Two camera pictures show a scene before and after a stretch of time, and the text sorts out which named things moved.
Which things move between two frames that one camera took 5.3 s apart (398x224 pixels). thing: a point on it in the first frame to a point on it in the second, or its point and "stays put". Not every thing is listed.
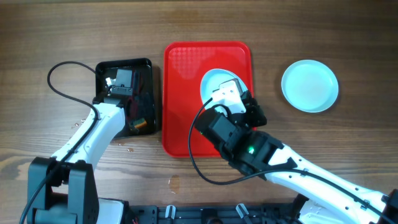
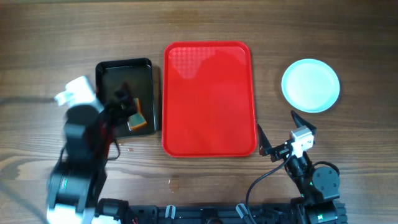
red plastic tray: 184,65 stays put
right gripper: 252,108 to 266,147
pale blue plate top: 212,79 to 310,85
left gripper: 143,106 to 122,114
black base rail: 285,214 stays put
